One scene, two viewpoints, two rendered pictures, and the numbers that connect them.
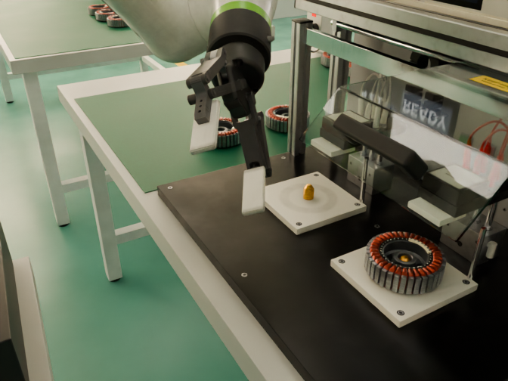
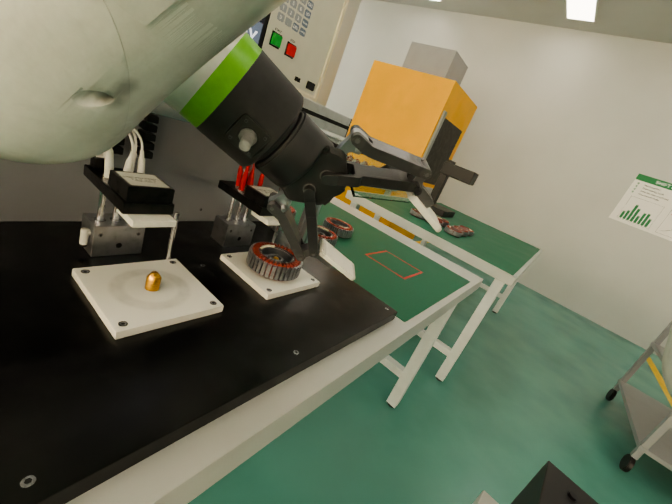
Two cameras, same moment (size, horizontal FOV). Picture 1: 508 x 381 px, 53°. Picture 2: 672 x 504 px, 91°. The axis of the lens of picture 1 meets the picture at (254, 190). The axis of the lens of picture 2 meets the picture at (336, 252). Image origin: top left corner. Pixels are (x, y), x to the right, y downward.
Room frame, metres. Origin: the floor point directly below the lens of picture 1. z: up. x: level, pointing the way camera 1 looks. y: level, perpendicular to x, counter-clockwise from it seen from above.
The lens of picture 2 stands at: (0.80, 0.37, 1.09)
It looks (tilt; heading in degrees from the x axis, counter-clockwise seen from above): 20 degrees down; 240
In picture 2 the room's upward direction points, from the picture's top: 22 degrees clockwise
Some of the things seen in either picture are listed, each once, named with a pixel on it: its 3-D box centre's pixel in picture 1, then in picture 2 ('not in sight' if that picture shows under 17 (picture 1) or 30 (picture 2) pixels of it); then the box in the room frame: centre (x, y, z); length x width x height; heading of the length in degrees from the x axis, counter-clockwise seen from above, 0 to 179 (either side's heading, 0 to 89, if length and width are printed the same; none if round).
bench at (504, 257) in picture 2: not in sight; (441, 265); (-1.27, -1.51, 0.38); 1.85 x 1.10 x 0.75; 30
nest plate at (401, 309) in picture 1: (401, 274); (271, 270); (0.59, -0.22, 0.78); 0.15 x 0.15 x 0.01; 30
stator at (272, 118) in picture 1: (287, 118); not in sight; (1.21, -0.08, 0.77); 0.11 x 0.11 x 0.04
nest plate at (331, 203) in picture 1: (308, 199); (151, 291); (0.80, -0.10, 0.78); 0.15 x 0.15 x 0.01; 30
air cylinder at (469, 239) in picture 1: (472, 234); (233, 230); (0.66, -0.34, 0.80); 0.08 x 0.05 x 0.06; 30
